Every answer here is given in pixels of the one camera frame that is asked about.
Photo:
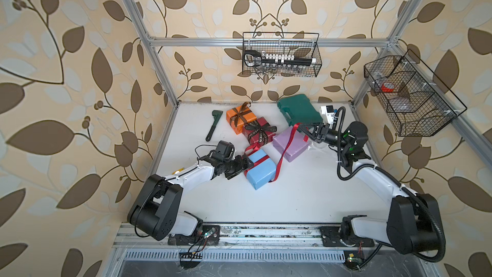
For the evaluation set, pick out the red ribbon bow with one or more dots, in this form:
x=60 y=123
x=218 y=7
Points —
x=253 y=148

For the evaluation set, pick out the aluminium front rail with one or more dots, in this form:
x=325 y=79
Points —
x=239 y=235

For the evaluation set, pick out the black wire basket back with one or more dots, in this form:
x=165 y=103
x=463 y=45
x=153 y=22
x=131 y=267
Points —
x=285 y=54

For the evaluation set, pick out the black printed ribbon bow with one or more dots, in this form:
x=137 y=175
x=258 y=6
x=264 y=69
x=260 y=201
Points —
x=259 y=133

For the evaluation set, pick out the black wire basket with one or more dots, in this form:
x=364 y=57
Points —
x=423 y=102
x=285 y=54

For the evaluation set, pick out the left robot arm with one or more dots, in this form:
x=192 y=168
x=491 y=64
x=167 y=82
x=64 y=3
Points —
x=155 y=212

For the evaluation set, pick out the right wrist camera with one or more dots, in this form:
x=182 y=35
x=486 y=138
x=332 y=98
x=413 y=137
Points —
x=328 y=112

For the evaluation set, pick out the socket set rail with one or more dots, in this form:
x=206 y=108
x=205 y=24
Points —
x=253 y=58

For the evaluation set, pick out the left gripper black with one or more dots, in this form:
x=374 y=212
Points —
x=240 y=167

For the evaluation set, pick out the brown ribbon bow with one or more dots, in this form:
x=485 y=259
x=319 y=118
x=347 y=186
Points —
x=240 y=114

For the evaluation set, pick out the black wire basket right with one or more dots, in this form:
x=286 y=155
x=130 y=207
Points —
x=423 y=102

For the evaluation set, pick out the blue gift box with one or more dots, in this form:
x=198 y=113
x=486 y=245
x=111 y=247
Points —
x=264 y=169

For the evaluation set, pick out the white ribbon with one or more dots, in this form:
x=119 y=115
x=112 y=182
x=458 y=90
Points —
x=322 y=148

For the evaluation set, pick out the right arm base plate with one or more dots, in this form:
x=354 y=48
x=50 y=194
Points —
x=339 y=237

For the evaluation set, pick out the orange gift box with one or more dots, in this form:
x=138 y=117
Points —
x=240 y=117

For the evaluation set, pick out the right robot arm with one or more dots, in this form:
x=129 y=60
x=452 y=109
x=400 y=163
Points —
x=414 y=223

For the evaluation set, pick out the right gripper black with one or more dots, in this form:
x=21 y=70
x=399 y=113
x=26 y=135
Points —
x=319 y=134

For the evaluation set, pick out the purple gift box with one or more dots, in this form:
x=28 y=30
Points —
x=293 y=149

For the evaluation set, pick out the green plastic tool case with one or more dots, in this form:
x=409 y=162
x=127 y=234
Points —
x=298 y=109

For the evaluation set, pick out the red object in basket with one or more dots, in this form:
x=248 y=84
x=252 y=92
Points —
x=387 y=87

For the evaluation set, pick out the dark red gift box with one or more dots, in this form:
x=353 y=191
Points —
x=262 y=121

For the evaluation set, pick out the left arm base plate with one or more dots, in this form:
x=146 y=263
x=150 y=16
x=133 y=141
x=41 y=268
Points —
x=209 y=233

